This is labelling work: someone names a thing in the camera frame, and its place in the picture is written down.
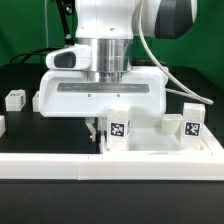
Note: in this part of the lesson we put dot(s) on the white U-shaped obstacle fence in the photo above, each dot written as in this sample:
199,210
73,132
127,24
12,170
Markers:
108,166

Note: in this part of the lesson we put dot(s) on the white square table top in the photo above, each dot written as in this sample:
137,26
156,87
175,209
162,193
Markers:
162,137

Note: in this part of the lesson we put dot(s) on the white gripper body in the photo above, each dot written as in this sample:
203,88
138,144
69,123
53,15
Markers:
67,90

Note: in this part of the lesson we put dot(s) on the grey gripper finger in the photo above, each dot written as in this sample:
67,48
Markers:
94,133

